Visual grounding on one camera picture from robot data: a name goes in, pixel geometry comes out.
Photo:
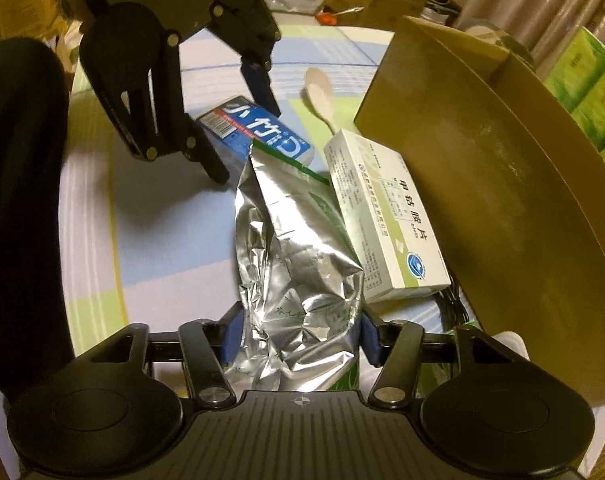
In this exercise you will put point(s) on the silver foil tea bag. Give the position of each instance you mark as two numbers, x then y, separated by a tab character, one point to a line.
292	270

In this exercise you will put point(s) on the blue toothpaste box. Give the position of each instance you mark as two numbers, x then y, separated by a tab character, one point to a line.
262	130

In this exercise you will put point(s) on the small white plastic object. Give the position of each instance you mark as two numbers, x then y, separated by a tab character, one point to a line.
514	342

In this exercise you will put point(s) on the thin white stick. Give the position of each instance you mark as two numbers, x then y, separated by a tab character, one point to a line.
350	10

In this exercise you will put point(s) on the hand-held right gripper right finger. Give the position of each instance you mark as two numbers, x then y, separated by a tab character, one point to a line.
371	340

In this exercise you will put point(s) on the white medicine box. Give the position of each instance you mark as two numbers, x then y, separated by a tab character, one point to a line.
382	210

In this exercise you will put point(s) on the bundle of green tissue packs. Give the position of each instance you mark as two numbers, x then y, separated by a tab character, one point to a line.
589	85

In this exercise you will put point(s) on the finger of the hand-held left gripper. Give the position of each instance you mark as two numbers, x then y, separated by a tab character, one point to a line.
260	82
210	160

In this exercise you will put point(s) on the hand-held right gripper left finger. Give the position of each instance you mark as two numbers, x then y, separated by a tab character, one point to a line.
232	335

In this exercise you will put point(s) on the person's dark clothed leg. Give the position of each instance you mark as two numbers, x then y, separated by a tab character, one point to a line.
17	185

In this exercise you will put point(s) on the white plastic spoon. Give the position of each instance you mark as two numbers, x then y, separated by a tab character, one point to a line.
318	87

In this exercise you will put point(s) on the brown cardboard box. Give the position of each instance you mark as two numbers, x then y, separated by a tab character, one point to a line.
482	185

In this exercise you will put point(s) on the small red container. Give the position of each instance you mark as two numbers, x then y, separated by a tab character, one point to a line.
327	18

